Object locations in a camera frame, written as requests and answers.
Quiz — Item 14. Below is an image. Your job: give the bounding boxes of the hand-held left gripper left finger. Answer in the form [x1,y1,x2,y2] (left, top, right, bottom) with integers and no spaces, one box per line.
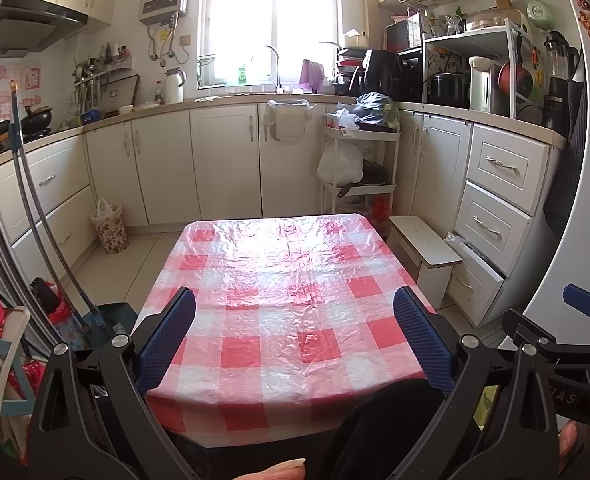
[28,286,197,480]

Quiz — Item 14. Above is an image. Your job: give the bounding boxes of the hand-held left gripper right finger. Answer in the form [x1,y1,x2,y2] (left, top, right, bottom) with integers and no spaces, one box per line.
[392,285,560,480]

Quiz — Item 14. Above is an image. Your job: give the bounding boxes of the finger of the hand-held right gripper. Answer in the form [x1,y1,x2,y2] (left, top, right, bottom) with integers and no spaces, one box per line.
[502,308,590,363]
[562,284,590,333]

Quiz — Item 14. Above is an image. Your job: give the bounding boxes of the person's right hand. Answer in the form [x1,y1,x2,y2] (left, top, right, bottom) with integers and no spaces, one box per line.
[557,421,580,463]

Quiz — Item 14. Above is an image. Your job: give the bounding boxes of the person's left hand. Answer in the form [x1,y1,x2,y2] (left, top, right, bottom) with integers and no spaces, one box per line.
[245,458,308,480]

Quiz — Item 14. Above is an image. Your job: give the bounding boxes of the white refrigerator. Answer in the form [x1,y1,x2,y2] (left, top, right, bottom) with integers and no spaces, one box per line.
[520,0,590,321]

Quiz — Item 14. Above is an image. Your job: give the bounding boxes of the dark plastic bin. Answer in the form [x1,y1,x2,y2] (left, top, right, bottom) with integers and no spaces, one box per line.
[95,301,140,343]

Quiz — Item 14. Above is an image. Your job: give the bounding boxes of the white stool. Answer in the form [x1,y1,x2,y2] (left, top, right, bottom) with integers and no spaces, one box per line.
[386,215,463,310]

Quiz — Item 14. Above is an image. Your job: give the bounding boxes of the black cloth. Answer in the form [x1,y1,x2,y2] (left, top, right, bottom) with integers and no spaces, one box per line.
[305,379,480,480]

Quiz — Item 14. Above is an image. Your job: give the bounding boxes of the clear plastic bag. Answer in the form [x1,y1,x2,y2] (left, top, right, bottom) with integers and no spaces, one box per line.
[445,231,506,281]

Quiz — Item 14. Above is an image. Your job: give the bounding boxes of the red floor bag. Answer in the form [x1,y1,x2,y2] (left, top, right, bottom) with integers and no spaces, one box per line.
[30,280,88,351]

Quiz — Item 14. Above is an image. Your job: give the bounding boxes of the pink checked plastic tablecloth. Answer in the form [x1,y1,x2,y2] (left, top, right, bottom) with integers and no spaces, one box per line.
[142,214,438,448]

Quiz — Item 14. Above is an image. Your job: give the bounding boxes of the cream three-drawer cabinet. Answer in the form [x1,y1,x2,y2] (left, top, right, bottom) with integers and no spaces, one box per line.
[445,124,566,328]

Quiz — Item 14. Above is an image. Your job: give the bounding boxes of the patterned waste bag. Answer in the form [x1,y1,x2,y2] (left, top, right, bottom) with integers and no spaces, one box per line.
[90,198,129,254]

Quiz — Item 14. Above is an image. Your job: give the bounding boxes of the black pouch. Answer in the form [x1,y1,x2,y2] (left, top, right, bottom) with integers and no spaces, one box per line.
[29,277,62,313]

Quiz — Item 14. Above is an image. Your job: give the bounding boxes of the dark striped hanging cloth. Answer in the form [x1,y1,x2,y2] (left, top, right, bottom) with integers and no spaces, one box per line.
[544,77,590,236]

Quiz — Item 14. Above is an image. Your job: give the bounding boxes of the red plastic bag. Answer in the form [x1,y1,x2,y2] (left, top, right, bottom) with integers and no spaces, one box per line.
[365,195,393,226]

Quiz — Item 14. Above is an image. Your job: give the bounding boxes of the black frying pan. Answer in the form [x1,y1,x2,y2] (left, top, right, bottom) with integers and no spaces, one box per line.
[336,159,391,198]

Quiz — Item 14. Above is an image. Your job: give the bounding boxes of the cream double-door cabinet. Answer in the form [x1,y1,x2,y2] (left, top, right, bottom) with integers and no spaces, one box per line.
[395,110,473,226]

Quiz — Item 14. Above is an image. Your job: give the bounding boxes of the cream sink base cabinet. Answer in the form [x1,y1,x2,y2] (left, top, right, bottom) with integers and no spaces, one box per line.
[84,102,326,226]

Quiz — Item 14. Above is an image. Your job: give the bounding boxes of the cream two-drawer cabinet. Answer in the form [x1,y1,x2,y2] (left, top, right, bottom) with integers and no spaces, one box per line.
[0,132,98,286]

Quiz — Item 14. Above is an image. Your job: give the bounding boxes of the large white plastic bag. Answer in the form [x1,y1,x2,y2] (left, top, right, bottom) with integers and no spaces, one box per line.
[316,139,365,187]

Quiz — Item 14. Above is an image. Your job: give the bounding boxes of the white trolley rack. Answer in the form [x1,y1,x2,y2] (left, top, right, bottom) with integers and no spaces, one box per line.
[321,122,402,231]

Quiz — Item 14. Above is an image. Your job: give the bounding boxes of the red pan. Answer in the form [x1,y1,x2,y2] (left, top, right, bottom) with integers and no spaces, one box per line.
[498,61,534,101]

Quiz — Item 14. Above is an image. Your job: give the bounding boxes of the black blender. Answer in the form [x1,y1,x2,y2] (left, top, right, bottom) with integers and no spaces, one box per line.
[542,31,580,133]

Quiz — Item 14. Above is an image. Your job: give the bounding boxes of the small white plastic bag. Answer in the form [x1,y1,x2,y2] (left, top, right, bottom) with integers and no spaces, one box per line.
[325,102,361,133]

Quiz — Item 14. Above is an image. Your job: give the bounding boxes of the black bag of vegetables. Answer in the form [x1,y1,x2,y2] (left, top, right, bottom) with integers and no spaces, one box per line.
[352,91,401,131]

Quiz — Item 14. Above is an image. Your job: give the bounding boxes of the silver electric water boiler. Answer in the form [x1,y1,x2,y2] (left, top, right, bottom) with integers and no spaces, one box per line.
[468,56,506,113]

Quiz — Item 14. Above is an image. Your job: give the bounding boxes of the white hanging bin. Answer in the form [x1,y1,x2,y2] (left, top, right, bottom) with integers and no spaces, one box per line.
[264,99,310,145]

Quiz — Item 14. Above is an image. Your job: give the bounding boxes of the dark framed cutting board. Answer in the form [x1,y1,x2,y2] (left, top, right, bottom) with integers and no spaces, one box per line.
[100,74,141,116]

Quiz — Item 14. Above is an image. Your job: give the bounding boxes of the black rice cooker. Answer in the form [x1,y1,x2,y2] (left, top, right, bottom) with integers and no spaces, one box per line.
[427,72,470,107]

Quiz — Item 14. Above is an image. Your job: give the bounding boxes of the white thermos jug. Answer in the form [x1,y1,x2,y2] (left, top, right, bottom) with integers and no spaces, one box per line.
[164,67,187,105]

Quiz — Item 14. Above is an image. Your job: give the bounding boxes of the black wok on stove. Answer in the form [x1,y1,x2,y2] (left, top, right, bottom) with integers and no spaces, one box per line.
[22,106,54,133]

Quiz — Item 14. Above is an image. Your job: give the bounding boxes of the black air fryer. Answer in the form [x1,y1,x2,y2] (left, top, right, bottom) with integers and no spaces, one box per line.
[360,49,403,103]

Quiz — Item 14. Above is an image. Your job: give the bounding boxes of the stacked pots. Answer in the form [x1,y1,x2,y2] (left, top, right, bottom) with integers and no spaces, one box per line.
[334,50,363,96]

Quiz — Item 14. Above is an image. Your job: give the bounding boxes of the white appliance shelf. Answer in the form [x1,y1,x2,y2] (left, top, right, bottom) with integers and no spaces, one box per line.
[421,19,543,120]

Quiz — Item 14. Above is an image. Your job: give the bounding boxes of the utensil rack with utensils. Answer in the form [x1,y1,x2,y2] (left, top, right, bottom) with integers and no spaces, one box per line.
[70,42,133,116]

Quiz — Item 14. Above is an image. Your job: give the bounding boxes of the purple cloth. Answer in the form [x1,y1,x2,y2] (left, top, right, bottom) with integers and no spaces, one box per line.
[299,59,325,92]

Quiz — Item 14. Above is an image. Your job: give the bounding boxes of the pale green round appliance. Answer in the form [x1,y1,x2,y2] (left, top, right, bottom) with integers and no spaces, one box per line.
[526,0,558,28]

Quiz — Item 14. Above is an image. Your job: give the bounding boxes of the chrome faucet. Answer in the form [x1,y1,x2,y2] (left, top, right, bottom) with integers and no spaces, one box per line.
[264,44,283,93]

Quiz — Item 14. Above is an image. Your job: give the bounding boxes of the clear lidded steamer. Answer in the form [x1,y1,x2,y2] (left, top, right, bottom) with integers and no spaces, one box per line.
[465,7,520,33]

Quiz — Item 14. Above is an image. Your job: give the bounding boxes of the microwave oven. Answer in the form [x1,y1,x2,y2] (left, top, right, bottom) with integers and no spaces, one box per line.
[386,14,428,53]

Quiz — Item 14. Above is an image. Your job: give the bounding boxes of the clear glass cups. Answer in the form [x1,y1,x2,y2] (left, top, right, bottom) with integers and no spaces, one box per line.
[430,12,468,38]

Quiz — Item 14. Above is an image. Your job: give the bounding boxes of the window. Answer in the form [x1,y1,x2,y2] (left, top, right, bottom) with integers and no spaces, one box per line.
[197,0,376,91]

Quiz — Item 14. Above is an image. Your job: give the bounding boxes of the range hood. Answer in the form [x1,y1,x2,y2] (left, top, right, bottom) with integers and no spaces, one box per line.
[0,0,88,58]

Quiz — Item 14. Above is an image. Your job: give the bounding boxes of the white blue frame rack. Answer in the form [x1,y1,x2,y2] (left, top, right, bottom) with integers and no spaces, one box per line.
[0,305,38,428]

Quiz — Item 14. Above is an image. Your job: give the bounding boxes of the red printed wall sticker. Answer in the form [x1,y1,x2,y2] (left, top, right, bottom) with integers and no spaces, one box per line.
[0,60,43,106]

